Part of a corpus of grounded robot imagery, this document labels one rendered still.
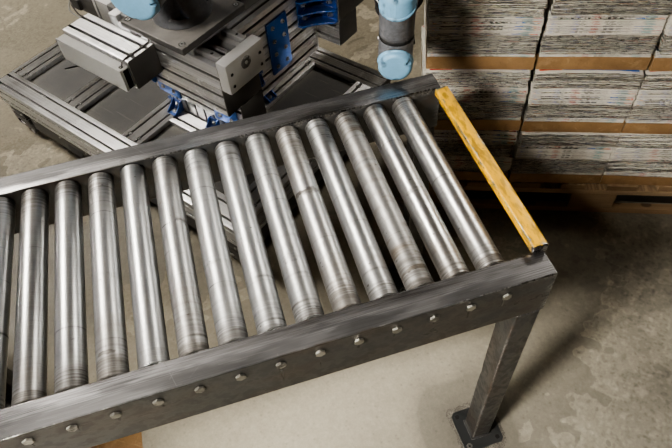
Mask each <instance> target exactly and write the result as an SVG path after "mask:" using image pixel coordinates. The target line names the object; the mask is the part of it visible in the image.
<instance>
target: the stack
mask: <svg viewBox="0 0 672 448"><path fill-rule="evenodd" d="M536 49H537V52H538V57H651V54H653V55H654V59H655V58H672V0H425V2H424V25H423V26H422V27H421V50H422V70H421V76H423V75H427V74H431V73H432V74H433V75H434V77H435V78H436V80H437V82H438V83H439V85H440V86H441V87H444V86H448V87H449V89H450V90H451V92H452V94H453V95H454V97H455V98H456V100H457V101H458V103H459V104H460V105H461V107H462V109H463V111H464V112H465V114H466V115H467V117H468V119H469V120H520V119H521V116H522V119H523V122H524V121H541V122H607V123H623V121H624V120H625V122H626V123H661V124H672V71H649V69H648V67H647V70H545V69H535V64H534V67H533V70H502V69H426V60H427V57H534V56H535V54H536ZM626 123H625V124H626ZM521 130H522V129H521V128H520V129H519V131H517V130H476V131H477V133H478V134H479V136H480V137H481V139H482V140H483V142H484V143H485V145H486V147H487V148H488V150H489V151H490V153H491V154H492V156H493V158H494V159H495V161H496V162H497V164H498V165H499V167H500V168H501V170H502V172H503V173H507V172H508V170H510V174H511V173H526V174H574V175H601V174H602V173H603V175H617V176H643V177H672V134H634V133H586V132H529V131H521ZM434 139H435V140H436V142H437V144H438V146H439V148H440V149H441V151H442V153H443V155H444V156H445V158H446V160H447V162H448V163H449V165H450V167H451V169H452V170H453V171H464V172H482V171H481V170H480V168H479V166H478V165H477V163H476V162H475V160H474V158H473V157H472V155H471V153H470V152H469V150H468V148H467V147H466V145H465V144H464V142H463V140H462V139H461V137H460V135H459V134H458V132H457V130H434ZM510 184H511V186H512V187H513V189H514V190H515V192H541V193H569V194H568V197H567V200H566V201H548V200H521V201H522V203H523V204H524V206H525V207H526V209H527V210H550V211H581V212H611V213H642V214H672V204H645V203H614V201H615V199H616V196H617V195H642V196H672V186H658V185H624V184H586V183H547V182H510Z"/></svg>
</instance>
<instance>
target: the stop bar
mask: <svg viewBox="0 0 672 448"><path fill-rule="evenodd" d="M435 96H436V98H437V99H438V101H439V103H440V104H441V106H442V108H443V109H444V111H445V112H446V114H447V116H448V117H449V119H450V121H451V122H452V124H453V126H454V127H455V129H456V130H457V132H458V134H459V135H460V137H461V139H462V140H463V142H464V144H465V145H466V147H467V148H468V150H469V152H470V153H471V155H472V157H473V158H474V160H475V162H476V163H477V165H478V166H479V168H480V170H481V171H482V173H483V175H484V176H485V178H486V180H487V181H488V183H489V184H490V186H491V188H492V189H493V191H494V193H495V194H496V196H497V198H498V199H499V201H500V202H501V204H502V206H503V207H504V209H505V211H506V212H507V214H508V216H509V217H510V219H511V220H512V222H513V224H514V225H515V227H516V229H517V230H518V232H519V234H520V235H521V237H522V239H523V240H524V242H525V243H526V245H527V247H528V248H529V250H530V252H531V253H532V254H535V253H539V252H542V251H545V250H547V248H548V245H549V243H548V242H547V240H546V239H545V237H544V236H543V234H542V232H541V231H540V229H539V228H538V226H537V225H536V223H535V221H534V220H533V218H532V216H531V214H529V212H528V211H527V209H526V207H525V206H524V204H523V203H522V201H521V200H520V198H519V197H518V195H517V193H516V192H515V190H514V189H513V187H512V186H511V184H510V182H509V181H508V179H507V178H506V176H505V175H504V173H503V172H502V170H501V168H500V167H499V165H498V164H497V162H496V161H495V159H494V158H493V156H492V154H491V153H490V151H489V150H488V148H487V147H486V145H485V143H484V142H483V140H482V139H481V137H480V136H479V134H478V133H477V131H476V129H475V128H474V126H473V125H472V123H471V122H470V120H469V119H468V117H467V115H466V114H465V112H464V111H463V109H462V107H461V105H460V104H459V103H458V101H457V100H456V98H455V97H454V95H453V94H452V92H451V90H450V89H449V87H448V86H444V87H440V88H437V89H435Z"/></svg>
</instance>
